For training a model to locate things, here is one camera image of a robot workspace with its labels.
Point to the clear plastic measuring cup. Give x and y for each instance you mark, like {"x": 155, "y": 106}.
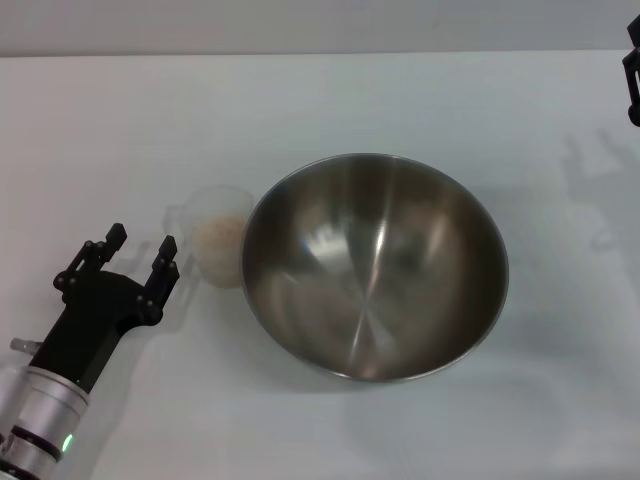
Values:
{"x": 215, "y": 267}

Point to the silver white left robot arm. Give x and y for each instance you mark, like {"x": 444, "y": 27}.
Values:
{"x": 40, "y": 410}

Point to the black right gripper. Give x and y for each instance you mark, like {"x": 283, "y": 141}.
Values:
{"x": 635, "y": 114}

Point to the white rice grains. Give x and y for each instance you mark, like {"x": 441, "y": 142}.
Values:
{"x": 220, "y": 232}

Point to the stainless steel mixing bowl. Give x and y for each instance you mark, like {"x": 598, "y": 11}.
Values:
{"x": 375, "y": 270}

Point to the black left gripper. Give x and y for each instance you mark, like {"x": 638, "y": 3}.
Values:
{"x": 90, "y": 330}

